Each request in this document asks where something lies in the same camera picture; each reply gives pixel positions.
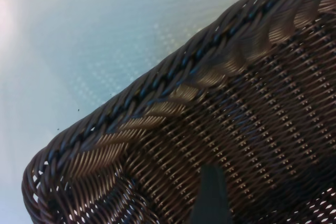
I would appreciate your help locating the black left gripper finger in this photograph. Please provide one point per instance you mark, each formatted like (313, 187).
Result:
(212, 195)

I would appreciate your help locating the dark brown wicker basket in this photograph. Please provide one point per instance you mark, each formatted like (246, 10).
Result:
(236, 129)

